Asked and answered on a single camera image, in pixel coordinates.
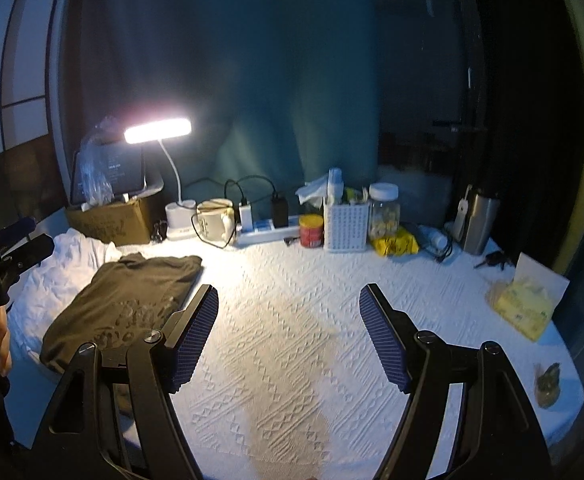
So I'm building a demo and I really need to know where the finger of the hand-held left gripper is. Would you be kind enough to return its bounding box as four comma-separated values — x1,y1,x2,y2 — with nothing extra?
0,233,55,273
0,216,38,243

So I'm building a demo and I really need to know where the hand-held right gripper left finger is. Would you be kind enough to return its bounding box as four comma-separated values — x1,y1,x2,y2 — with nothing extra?
27,282,220,480

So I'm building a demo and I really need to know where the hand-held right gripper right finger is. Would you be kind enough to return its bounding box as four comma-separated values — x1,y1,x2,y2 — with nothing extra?
359,282,557,480

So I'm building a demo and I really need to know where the dark olive t-shirt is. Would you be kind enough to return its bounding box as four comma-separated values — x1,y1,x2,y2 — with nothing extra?
39,252,203,376

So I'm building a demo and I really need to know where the white garment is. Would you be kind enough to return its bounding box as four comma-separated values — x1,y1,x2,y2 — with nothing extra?
7,227,123,361

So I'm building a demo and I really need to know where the cardboard box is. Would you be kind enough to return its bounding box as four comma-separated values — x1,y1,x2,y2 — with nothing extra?
64,195,167,247

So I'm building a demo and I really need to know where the clear plastic bag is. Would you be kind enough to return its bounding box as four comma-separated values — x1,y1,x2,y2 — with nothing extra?
78,116,123,207

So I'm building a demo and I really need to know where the white textured tablecloth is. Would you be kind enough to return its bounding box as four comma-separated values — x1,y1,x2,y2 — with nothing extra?
2,210,584,480

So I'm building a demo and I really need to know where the yellow snack bag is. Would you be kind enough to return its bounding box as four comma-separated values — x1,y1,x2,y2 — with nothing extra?
372,227,420,257

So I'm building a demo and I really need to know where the small white bottle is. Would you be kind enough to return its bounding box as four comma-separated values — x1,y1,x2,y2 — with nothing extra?
419,225,450,251

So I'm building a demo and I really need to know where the white electric kettle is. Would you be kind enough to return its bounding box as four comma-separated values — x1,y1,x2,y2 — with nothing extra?
195,198,236,243

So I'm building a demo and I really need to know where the black tablet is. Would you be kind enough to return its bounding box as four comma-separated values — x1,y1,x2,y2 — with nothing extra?
70,141,146,207

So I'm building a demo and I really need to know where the white plastic basket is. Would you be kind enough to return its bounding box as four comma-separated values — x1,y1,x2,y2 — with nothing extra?
323,197,370,252

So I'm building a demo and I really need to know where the clear jar with white lid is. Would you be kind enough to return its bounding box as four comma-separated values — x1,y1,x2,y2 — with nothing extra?
368,182,401,241

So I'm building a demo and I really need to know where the white power strip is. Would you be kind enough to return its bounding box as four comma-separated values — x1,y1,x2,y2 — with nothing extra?
236,220,303,247

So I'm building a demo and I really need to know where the red tin can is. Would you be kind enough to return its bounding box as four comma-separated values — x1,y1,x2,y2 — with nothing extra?
299,214,325,248

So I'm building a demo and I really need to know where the black car key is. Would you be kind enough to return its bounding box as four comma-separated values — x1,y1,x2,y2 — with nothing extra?
473,251,512,271

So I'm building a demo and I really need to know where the yellow tissue pack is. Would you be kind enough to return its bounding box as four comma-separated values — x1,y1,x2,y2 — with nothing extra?
486,252,570,343

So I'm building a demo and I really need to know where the stainless steel tumbler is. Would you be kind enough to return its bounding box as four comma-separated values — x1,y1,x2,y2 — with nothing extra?
459,187,501,256

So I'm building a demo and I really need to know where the white hanging tag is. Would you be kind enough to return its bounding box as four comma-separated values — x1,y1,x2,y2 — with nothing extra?
444,185,472,238

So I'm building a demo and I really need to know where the black power adapter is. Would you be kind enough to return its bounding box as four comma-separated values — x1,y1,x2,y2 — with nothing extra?
271,195,290,228

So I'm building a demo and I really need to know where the white tissue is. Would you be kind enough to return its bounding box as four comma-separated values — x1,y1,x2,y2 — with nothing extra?
295,177,330,207

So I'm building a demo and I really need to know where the white desk lamp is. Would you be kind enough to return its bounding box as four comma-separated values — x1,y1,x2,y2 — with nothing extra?
123,115,197,242

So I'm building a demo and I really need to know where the teal curtain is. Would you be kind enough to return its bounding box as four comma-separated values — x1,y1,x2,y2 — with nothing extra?
57,0,472,221

